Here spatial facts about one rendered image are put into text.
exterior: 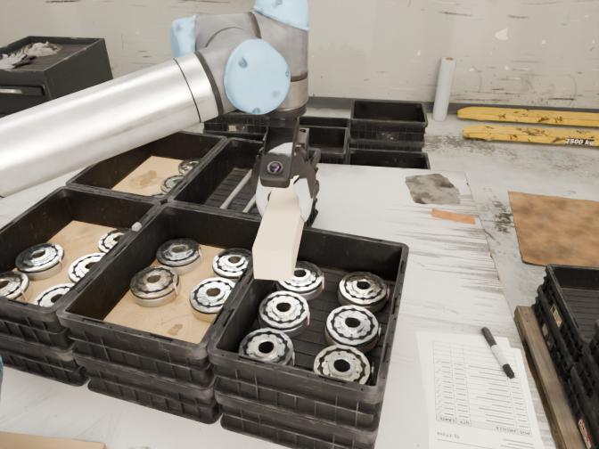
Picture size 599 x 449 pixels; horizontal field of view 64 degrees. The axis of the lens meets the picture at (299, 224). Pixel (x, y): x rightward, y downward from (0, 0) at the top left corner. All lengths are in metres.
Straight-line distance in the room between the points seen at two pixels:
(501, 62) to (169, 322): 3.72
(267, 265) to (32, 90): 1.99
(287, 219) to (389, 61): 3.47
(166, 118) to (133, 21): 4.02
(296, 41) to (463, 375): 0.77
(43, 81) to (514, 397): 2.24
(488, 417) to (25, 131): 0.93
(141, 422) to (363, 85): 3.60
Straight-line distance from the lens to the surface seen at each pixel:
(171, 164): 1.62
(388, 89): 4.27
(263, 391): 0.87
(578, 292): 2.18
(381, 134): 2.57
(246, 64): 0.53
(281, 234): 0.77
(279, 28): 0.70
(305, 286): 1.03
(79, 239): 1.34
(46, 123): 0.55
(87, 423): 1.09
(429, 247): 1.45
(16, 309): 1.04
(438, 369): 1.13
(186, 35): 0.66
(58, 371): 1.15
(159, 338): 0.87
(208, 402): 0.97
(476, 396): 1.11
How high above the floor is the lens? 1.55
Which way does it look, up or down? 35 degrees down
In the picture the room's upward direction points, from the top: straight up
